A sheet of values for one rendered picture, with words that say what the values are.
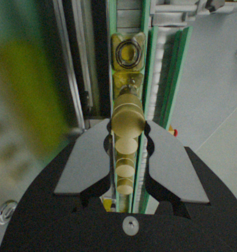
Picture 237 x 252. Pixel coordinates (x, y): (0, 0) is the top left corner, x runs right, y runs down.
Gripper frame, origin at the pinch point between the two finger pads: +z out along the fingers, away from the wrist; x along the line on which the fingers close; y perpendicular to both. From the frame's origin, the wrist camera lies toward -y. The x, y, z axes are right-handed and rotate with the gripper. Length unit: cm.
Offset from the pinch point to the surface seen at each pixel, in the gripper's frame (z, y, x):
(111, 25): 22.2, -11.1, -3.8
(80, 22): 39.0, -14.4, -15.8
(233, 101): 44, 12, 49
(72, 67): 17.8, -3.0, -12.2
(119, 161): 3.6, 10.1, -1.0
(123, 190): 2.7, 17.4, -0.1
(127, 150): 2.6, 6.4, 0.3
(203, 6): 21.0, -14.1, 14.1
